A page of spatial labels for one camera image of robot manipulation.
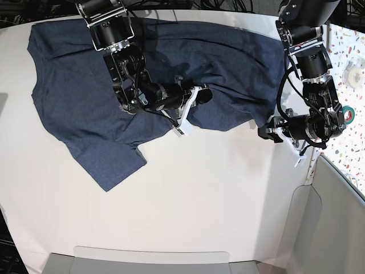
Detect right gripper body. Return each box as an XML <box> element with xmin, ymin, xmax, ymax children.
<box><xmin>171</xmin><ymin>75</ymin><xmax>213</xmax><ymax>127</ymax></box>

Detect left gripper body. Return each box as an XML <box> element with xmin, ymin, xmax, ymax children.
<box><xmin>258</xmin><ymin>116</ymin><xmax>307</xmax><ymax>160</ymax></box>

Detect blue t-shirt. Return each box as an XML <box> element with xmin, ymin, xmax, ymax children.
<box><xmin>27</xmin><ymin>18</ymin><xmax>284</xmax><ymax>191</ymax></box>

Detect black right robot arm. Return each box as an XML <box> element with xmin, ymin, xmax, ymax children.
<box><xmin>75</xmin><ymin>1</ymin><xmax>212</xmax><ymax>132</ymax></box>

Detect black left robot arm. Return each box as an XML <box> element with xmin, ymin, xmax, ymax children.
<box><xmin>258</xmin><ymin>0</ymin><xmax>346</xmax><ymax>162</ymax></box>

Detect terrazzo patterned side board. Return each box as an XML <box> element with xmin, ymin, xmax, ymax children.
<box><xmin>306</xmin><ymin>24</ymin><xmax>364</xmax><ymax>194</ymax></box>

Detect green tape roll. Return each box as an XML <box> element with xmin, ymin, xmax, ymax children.
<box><xmin>343</xmin><ymin>106</ymin><xmax>355</xmax><ymax>125</ymax></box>

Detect clear tape dispenser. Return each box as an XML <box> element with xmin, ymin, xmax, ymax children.
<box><xmin>342</xmin><ymin>58</ymin><xmax>364</xmax><ymax>90</ymax></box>

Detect grey plastic bin right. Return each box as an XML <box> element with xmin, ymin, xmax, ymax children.
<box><xmin>273</xmin><ymin>156</ymin><xmax>364</xmax><ymax>273</ymax></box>

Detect grey plastic tray front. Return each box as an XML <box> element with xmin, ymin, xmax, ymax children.
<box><xmin>42</xmin><ymin>246</ymin><xmax>259</xmax><ymax>274</ymax></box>

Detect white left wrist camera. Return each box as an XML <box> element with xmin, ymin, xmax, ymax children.
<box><xmin>294</xmin><ymin>154</ymin><xmax>307</xmax><ymax>168</ymax></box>

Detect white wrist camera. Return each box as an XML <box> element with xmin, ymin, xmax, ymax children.
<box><xmin>173</xmin><ymin>120</ymin><xmax>193</xmax><ymax>137</ymax></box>
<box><xmin>294</xmin><ymin>154</ymin><xmax>307</xmax><ymax>168</ymax></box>

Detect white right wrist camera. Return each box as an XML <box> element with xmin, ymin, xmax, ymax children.
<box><xmin>173</xmin><ymin>120</ymin><xmax>193</xmax><ymax>137</ymax></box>

